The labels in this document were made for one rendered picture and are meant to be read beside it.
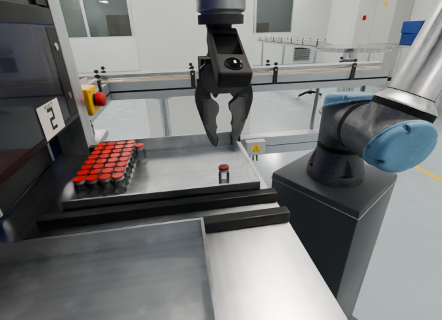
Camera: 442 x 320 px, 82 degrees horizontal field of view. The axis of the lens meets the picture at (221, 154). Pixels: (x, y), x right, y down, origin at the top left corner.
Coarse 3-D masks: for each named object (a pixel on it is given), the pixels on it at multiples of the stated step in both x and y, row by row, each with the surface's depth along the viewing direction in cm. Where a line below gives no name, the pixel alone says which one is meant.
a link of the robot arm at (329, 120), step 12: (336, 96) 60; (348, 96) 58; (360, 96) 58; (372, 96) 58; (324, 108) 64; (336, 108) 61; (348, 108) 58; (324, 120) 65; (336, 120) 60; (324, 132) 66; (336, 132) 61; (324, 144) 66; (336, 144) 64
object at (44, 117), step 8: (48, 104) 47; (56, 104) 50; (40, 112) 44; (56, 112) 50; (40, 120) 44; (48, 120) 47; (56, 120) 50; (48, 128) 46; (56, 128) 49; (48, 136) 46
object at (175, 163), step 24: (144, 144) 67; (168, 144) 68; (192, 144) 69; (144, 168) 59; (168, 168) 58; (192, 168) 58; (216, 168) 58; (240, 168) 58; (144, 192) 44; (168, 192) 44; (192, 192) 45; (216, 192) 46
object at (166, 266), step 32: (160, 224) 37; (192, 224) 38; (0, 256) 34; (32, 256) 35; (64, 256) 36; (96, 256) 36; (128, 256) 36; (160, 256) 36; (192, 256) 35; (0, 288) 32; (32, 288) 31; (64, 288) 31; (96, 288) 31; (128, 288) 31; (160, 288) 31; (192, 288) 31
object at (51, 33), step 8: (32, 0) 47; (40, 0) 49; (48, 32) 50; (56, 32) 53; (56, 40) 53; (56, 48) 52; (56, 56) 52; (56, 64) 52; (64, 64) 56; (64, 72) 56; (64, 80) 55; (64, 88) 55; (72, 96) 59; (72, 104) 58; (72, 112) 58
